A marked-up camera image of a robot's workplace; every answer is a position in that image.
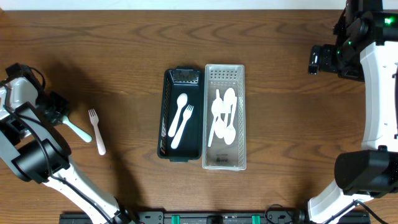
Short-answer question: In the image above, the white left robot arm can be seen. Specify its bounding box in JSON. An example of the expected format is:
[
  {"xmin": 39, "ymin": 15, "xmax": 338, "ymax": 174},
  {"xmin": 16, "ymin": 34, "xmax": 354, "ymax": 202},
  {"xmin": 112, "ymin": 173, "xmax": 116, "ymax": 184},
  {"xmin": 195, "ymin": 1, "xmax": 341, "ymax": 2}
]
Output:
[{"xmin": 1, "ymin": 76, "xmax": 133, "ymax": 223}]

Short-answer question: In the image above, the dark green plastic basket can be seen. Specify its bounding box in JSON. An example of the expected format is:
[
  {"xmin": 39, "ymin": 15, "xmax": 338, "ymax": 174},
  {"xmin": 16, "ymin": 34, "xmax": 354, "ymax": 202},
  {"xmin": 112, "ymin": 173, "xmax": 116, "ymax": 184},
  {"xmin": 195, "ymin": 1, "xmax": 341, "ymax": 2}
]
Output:
[{"xmin": 157, "ymin": 67, "xmax": 204, "ymax": 162}]

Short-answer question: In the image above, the black mounting rail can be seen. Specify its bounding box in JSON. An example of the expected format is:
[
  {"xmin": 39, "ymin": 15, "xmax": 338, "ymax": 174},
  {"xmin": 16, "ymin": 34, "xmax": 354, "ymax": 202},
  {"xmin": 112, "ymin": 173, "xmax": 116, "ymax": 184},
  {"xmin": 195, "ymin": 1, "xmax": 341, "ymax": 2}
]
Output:
[{"xmin": 59, "ymin": 206, "xmax": 371, "ymax": 224}]

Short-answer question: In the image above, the cream plastic fork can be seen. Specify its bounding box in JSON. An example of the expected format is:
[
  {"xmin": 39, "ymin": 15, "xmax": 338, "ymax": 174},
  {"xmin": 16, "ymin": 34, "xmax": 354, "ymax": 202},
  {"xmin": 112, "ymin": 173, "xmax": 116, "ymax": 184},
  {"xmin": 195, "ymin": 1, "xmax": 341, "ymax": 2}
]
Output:
[{"xmin": 170, "ymin": 105, "xmax": 194, "ymax": 149}]

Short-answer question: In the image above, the white plastic spoon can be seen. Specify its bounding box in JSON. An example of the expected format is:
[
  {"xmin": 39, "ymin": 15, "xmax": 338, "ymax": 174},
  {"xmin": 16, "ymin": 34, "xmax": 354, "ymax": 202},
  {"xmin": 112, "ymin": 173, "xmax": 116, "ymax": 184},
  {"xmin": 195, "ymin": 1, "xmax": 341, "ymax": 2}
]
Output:
[
  {"xmin": 224, "ymin": 96, "xmax": 237, "ymax": 145},
  {"xmin": 215, "ymin": 89, "xmax": 225, "ymax": 139},
  {"xmin": 223, "ymin": 88, "xmax": 235, "ymax": 124},
  {"xmin": 208, "ymin": 96, "xmax": 223, "ymax": 147}
]

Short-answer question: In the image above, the pale green plastic fork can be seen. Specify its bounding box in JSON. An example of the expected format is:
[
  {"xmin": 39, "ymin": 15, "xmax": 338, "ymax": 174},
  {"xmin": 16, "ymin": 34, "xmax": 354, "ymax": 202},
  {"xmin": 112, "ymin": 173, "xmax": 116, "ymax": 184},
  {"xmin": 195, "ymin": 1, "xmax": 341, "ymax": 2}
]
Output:
[{"xmin": 61, "ymin": 116, "xmax": 92, "ymax": 142}]

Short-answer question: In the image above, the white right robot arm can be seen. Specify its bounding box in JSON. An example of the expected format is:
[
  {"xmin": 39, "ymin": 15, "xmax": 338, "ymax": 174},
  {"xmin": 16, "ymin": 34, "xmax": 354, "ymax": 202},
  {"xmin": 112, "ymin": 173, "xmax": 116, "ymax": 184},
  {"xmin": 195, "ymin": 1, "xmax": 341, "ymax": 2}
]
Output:
[{"xmin": 307, "ymin": 4, "xmax": 397, "ymax": 223}]

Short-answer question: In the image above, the clear perforated plastic basket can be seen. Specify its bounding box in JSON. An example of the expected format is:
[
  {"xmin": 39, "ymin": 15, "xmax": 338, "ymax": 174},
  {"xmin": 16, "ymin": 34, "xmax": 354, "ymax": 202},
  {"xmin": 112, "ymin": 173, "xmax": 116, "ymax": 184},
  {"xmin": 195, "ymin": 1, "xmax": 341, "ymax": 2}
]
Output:
[{"xmin": 202, "ymin": 64, "xmax": 246, "ymax": 171}]

